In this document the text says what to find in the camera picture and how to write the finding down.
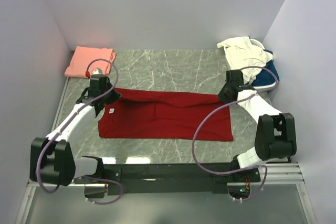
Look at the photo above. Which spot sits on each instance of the aluminium rail frame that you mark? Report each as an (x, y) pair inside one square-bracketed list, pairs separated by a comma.
[(258, 185)]

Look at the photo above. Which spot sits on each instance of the blue t shirt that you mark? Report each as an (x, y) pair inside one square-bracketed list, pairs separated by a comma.
[(264, 77)]

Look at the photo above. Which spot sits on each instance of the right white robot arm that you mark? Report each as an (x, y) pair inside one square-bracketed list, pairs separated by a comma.
[(275, 135)]

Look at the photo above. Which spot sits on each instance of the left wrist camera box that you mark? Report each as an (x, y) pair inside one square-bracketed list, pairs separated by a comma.
[(88, 74)]

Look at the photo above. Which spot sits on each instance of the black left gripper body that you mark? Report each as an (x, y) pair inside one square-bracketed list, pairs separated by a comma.
[(111, 96)]

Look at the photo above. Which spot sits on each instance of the white laundry basket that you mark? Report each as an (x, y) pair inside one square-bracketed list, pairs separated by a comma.
[(265, 88)]

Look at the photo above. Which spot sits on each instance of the folded pink t shirt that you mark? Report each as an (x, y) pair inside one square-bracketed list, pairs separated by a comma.
[(88, 59)]

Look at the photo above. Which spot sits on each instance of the black base beam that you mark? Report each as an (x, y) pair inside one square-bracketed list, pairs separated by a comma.
[(169, 178)]

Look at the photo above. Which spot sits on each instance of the white t shirt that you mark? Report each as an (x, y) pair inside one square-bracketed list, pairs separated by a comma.
[(243, 52)]

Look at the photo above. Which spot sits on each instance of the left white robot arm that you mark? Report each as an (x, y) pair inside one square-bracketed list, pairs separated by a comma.
[(51, 157)]

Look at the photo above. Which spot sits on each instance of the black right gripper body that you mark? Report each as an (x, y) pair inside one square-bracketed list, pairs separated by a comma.
[(223, 94)]

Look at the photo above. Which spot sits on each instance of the red t shirt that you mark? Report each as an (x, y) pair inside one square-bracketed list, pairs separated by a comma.
[(168, 116)]

